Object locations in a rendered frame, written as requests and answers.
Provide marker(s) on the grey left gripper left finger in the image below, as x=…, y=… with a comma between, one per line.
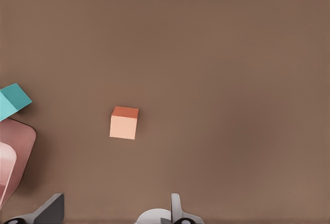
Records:
x=50, y=210

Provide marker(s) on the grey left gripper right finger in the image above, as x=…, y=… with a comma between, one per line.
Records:
x=176, y=208

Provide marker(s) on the pink square container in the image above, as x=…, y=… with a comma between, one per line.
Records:
x=15, y=154

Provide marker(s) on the orange cube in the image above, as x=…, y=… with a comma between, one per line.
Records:
x=123, y=127

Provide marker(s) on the teal blue cube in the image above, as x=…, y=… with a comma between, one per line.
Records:
x=11, y=100

